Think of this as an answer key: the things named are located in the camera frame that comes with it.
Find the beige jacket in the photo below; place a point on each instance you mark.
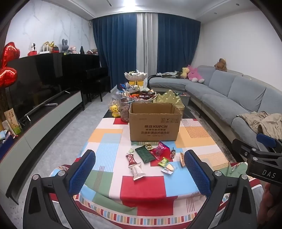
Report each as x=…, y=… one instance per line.
x=268, y=123

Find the yellow bear figurine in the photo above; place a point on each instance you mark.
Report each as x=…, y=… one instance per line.
x=114, y=111

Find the white plastic bag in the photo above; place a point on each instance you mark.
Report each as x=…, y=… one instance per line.
x=145, y=83

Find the black upright piano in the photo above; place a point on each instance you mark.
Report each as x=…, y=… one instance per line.
x=83, y=63

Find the pink plush doll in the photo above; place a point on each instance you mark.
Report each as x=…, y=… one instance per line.
x=73, y=50

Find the black cone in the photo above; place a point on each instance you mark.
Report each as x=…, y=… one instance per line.
x=82, y=51

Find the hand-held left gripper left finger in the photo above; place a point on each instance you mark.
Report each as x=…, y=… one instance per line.
x=82, y=169

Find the white tiered snack bowl stand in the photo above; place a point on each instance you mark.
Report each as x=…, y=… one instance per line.
x=135, y=76

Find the grey bunny plush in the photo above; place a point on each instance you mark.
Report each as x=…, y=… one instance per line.
x=64, y=47

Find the brown white bundle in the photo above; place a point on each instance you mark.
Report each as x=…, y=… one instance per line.
x=92, y=52

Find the blue curtain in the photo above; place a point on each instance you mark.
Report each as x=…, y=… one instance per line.
x=114, y=48
x=178, y=44

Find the beige snack bag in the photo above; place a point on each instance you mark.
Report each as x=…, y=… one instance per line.
x=10, y=119

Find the black curved television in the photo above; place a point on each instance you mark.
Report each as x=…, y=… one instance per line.
x=33, y=83

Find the gold foil balloon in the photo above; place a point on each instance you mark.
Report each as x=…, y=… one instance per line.
x=52, y=44

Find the gold mountain-shaped tray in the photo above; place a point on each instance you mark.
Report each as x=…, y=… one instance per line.
x=168, y=100

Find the pink red snack packet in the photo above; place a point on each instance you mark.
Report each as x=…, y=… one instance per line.
x=159, y=149

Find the white sheer curtain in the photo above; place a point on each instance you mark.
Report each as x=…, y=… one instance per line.
x=147, y=44

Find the brown cardboard box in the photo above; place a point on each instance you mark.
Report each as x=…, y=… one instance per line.
x=154, y=130

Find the brown plush toy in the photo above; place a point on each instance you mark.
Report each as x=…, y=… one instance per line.
x=220, y=64

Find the red box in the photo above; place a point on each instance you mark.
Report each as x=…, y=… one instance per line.
x=55, y=50

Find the beige gold snack packet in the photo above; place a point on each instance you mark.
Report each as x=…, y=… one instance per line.
x=182, y=160

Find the crumpled white green cloth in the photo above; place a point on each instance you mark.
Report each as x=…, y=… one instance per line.
x=169, y=74

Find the small dark red candy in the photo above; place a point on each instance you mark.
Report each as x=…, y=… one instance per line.
x=173, y=153

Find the red heart foil balloon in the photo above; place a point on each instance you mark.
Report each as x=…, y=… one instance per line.
x=7, y=77
x=11, y=52

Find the grey black television cabinet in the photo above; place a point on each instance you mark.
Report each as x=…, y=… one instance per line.
x=44, y=123

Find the black piano bench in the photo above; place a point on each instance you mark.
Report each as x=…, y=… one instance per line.
x=102, y=82

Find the gold foil snack wrapper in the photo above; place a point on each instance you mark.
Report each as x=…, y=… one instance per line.
x=148, y=145

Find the clear jar of nuts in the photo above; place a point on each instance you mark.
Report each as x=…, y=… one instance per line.
x=125, y=110

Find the dark green snack packet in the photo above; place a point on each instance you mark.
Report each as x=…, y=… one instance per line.
x=144, y=154

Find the pink plush toy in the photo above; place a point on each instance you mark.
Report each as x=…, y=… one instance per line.
x=195, y=74

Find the white brown snack packet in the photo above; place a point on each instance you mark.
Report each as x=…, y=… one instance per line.
x=168, y=169

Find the heap of blue snack packets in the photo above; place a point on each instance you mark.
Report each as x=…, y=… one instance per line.
x=125, y=87

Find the white robot camera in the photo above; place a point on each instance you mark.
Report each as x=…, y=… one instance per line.
x=33, y=48

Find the white house ornament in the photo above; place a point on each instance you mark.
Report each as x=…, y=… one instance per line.
x=44, y=48

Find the light green candy packet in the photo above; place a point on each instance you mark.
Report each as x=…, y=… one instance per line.
x=130, y=150

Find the yellow plush toy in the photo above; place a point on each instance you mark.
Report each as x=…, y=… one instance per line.
x=184, y=72

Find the small green snack packet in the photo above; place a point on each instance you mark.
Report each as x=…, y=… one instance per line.
x=163, y=162

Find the grey remote control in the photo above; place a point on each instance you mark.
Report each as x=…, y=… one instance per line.
x=51, y=104

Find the colourful patchwork tablecloth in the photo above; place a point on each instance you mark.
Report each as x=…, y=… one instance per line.
x=110, y=154

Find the grey corner sofa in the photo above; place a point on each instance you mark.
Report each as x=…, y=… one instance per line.
x=222, y=92

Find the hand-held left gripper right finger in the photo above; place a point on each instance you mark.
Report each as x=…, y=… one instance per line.
x=196, y=171

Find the clear plastic bag of nuts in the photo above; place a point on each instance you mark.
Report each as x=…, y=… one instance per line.
x=115, y=101

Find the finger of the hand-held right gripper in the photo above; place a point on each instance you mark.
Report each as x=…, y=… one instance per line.
x=265, y=139
x=242, y=147

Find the pile of wrapped snacks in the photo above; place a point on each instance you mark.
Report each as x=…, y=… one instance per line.
x=141, y=95

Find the person's right hand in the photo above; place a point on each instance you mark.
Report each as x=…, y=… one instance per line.
x=271, y=198

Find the scattered small candies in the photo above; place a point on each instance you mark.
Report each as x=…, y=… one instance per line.
x=181, y=94

